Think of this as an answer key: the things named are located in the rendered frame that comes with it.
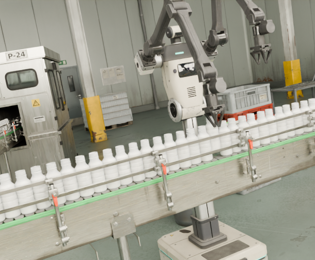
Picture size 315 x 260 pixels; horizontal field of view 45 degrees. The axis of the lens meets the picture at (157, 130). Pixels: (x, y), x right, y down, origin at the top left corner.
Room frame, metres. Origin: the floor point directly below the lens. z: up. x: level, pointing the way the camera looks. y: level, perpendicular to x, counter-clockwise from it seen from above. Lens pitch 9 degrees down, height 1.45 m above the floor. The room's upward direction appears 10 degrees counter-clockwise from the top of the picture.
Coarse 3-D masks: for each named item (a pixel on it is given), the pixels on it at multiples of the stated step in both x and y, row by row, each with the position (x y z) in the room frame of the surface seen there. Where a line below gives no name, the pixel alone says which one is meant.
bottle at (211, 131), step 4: (208, 120) 1.76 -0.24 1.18; (212, 120) 1.76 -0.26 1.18; (208, 124) 1.76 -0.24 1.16; (208, 128) 1.75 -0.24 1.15; (212, 128) 1.74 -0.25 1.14; (216, 128) 1.75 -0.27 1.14; (208, 132) 1.75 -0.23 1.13; (212, 132) 1.74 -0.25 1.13; (216, 132) 1.75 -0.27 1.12; (212, 140) 1.74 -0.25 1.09; (216, 140) 1.74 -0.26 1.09; (212, 144) 1.74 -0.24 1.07; (216, 144) 1.74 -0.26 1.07; (212, 148) 1.74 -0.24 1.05; (216, 148) 1.74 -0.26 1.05; (220, 148) 1.75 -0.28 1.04
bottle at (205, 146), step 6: (198, 126) 1.75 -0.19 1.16; (204, 126) 1.73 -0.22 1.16; (198, 132) 1.74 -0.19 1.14; (204, 132) 1.72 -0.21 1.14; (198, 138) 1.72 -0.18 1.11; (204, 144) 1.71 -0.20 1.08; (210, 144) 1.73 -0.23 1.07; (204, 150) 1.71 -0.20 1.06; (210, 150) 1.72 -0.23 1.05; (204, 156) 1.71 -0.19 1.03; (210, 156) 1.72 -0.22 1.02
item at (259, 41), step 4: (256, 36) 2.07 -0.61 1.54; (260, 36) 2.07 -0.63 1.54; (256, 40) 2.08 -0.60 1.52; (260, 40) 2.07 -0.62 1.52; (264, 40) 2.08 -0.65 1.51; (256, 44) 2.08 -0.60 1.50; (260, 44) 2.07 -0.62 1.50; (264, 44) 2.07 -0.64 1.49; (268, 44) 2.05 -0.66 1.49; (252, 48) 2.11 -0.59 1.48
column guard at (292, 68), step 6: (294, 60) 10.98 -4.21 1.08; (288, 66) 11.04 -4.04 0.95; (294, 66) 10.97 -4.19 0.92; (288, 72) 11.06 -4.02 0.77; (294, 72) 10.96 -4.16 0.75; (300, 72) 11.04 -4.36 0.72; (288, 78) 11.08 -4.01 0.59; (294, 78) 10.95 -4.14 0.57; (300, 78) 11.03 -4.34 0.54; (288, 84) 11.11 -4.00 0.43; (300, 90) 11.02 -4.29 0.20; (288, 96) 11.16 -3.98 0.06; (300, 96) 11.00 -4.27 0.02
